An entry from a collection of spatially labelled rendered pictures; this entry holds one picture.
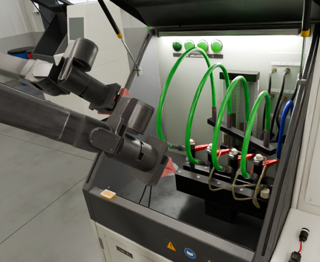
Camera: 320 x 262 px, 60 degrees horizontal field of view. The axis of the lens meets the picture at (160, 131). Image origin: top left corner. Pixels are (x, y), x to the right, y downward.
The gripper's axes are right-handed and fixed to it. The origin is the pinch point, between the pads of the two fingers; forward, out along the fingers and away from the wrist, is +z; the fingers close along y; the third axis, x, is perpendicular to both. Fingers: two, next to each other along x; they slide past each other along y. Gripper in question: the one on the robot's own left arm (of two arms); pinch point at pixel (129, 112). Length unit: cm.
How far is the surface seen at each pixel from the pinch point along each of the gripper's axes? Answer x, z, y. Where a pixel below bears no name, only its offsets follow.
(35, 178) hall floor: 36, 68, 240
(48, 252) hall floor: 78, 63, 141
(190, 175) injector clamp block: 7.0, 38.4, 7.4
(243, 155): 1.9, 23.3, -22.0
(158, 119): -2.0, 8.8, -1.7
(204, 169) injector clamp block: 3.0, 42.9, 5.4
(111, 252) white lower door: 45, 39, 38
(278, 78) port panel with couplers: -35, 45, -14
